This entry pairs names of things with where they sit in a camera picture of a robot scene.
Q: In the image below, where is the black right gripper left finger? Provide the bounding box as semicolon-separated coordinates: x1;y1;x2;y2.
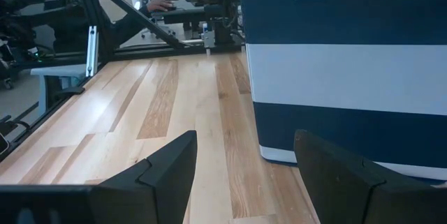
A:
0;129;198;224

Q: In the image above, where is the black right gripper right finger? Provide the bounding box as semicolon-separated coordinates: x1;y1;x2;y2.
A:
293;128;447;224

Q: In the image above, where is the navy white striped fabric basket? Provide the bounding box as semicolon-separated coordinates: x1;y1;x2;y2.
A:
236;0;447;185

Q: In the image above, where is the white desk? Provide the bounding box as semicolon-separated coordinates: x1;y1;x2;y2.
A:
30;64;88;117

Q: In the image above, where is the silver aluminium strut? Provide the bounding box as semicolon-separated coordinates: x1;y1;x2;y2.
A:
85;24;99;78

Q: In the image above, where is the person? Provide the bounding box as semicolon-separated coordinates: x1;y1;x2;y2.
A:
43;0;175;56

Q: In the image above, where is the person's hand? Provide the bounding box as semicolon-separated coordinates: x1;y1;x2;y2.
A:
146;0;175;13

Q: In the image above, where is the black equipment stand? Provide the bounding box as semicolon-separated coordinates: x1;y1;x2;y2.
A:
0;0;71;70

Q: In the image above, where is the black flat bracket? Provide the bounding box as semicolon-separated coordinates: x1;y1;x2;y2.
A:
55;86;87;100

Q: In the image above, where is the black aluminium table frame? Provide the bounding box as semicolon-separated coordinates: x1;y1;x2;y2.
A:
0;0;245;164

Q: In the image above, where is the black table-level camera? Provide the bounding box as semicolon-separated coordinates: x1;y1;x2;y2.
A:
0;132;10;156

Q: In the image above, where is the white metal bracket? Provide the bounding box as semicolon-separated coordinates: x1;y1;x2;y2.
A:
203;22;216;57

